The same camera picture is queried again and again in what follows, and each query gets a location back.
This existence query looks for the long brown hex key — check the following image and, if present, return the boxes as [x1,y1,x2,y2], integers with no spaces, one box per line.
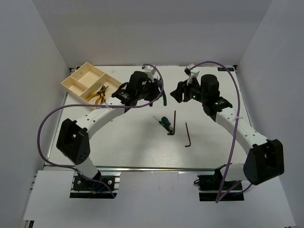
[167,110,176,135]

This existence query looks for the blue logo sticker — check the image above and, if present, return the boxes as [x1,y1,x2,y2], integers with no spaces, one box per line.
[218,67,235,72]

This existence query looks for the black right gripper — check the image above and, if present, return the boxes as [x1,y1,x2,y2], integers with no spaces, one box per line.
[170,75,208,104]

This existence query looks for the yellow needle-nose pliers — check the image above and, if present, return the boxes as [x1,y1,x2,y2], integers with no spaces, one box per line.
[95,85,108,105]

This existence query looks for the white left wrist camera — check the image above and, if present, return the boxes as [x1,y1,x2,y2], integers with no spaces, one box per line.
[142,66,156,81]

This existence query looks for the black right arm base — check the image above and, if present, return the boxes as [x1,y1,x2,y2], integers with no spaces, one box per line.
[193,165,244,202]

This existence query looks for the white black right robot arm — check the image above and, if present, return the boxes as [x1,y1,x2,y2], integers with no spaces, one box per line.
[171,74,285,190]

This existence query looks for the black green precision screwdriver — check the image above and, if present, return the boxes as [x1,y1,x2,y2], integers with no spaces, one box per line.
[154,116,173,133]

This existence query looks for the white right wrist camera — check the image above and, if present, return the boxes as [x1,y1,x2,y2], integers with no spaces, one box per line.
[184,64,200,85]

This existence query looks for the green handled cutters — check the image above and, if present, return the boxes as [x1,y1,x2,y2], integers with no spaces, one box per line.
[159,81,167,106]

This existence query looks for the cream compartment tray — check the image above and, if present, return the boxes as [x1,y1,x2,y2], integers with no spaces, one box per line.
[61,62,122,105]

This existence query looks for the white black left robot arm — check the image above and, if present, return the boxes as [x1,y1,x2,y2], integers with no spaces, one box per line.
[56,66,162,190]

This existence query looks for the aluminium table rail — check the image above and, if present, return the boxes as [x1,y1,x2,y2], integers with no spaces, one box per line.
[45,165,269,172]

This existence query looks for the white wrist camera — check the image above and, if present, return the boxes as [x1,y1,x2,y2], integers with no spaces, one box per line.
[142,66,156,81]
[184,64,200,85]

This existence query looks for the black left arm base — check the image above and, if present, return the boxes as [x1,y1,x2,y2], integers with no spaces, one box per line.
[70,172,120,199]

